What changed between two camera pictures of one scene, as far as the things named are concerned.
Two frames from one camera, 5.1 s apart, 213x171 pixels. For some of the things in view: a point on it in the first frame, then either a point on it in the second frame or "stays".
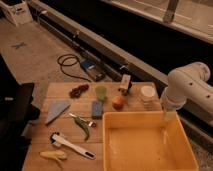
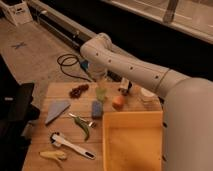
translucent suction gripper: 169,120 to 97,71
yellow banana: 57,154 stays
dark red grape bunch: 76,91 stays
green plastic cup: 101,92 stays
